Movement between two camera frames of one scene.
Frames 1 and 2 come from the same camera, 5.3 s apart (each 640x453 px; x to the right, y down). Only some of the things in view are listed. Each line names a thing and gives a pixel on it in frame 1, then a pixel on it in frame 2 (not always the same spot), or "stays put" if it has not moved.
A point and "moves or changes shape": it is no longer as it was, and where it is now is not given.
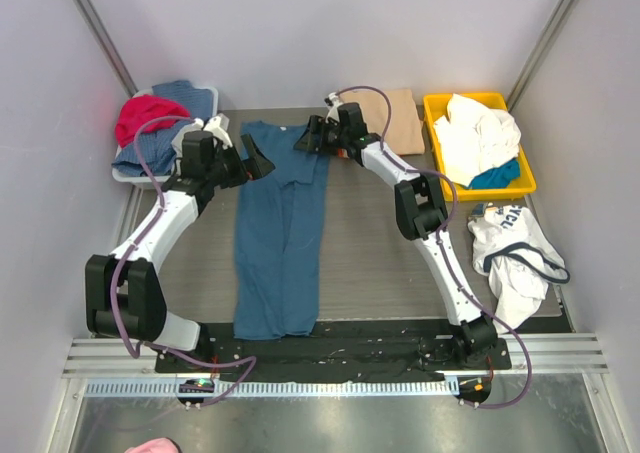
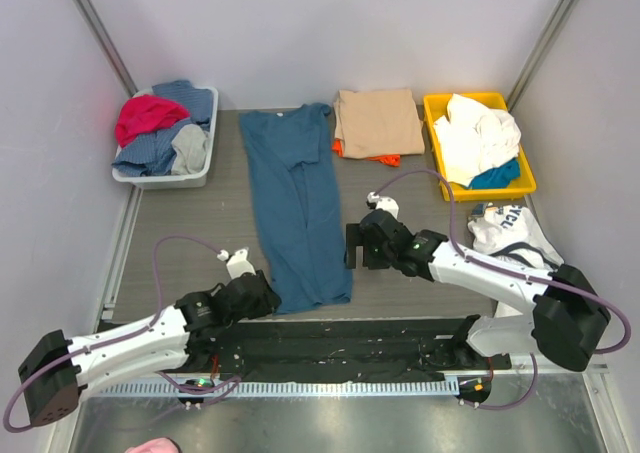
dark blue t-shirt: (282, 225) moves or changes shape
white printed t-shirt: (519, 259) stays put
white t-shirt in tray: (475, 137) stays put
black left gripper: (239, 162) to (261, 298)
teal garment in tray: (499, 177) stays put
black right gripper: (325, 133) to (364, 245)
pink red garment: (139, 108) stays put
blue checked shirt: (156, 149) stays put
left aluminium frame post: (98, 30) stays put
